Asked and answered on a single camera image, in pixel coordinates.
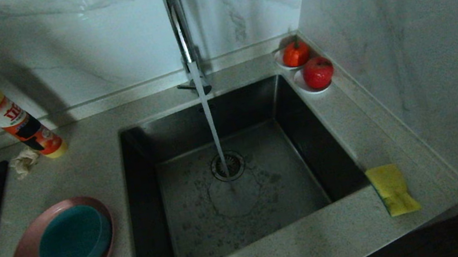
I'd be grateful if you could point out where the yellow-capped orange dish soap bottle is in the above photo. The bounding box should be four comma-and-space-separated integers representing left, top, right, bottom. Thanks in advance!
0, 66, 70, 168

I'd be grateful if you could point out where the chrome kitchen faucet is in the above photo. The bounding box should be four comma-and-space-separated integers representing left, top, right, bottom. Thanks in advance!
156, 0, 214, 102

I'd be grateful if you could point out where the stainless steel sink basin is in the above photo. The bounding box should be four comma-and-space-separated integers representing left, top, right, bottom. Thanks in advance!
110, 63, 381, 257

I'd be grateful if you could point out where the yellow sponge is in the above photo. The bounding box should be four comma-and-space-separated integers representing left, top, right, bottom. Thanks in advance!
364, 160, 423, 221

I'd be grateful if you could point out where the crumpled white tissue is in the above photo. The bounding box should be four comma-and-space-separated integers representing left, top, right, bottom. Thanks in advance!
10, 148, 43, 180

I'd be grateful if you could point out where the teal bowl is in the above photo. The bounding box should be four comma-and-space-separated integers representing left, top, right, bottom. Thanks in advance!
32, 200, 117, 257

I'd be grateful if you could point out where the running water stream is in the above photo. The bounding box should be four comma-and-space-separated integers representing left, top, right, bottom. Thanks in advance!
188, 59, 235, 184

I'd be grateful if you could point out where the round metal drain strainer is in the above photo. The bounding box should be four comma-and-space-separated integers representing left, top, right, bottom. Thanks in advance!
209, 148, 248, 184

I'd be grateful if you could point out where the small white dish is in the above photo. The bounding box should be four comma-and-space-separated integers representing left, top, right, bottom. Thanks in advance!
273, 43, 315, 74
292, 64, 334, 98

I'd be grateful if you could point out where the orange-red tomato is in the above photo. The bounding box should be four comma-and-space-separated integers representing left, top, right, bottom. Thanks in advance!
279, 36, 313, 69

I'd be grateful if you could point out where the red apple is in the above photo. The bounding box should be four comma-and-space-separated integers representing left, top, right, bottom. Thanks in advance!
301, 55, 337, 92

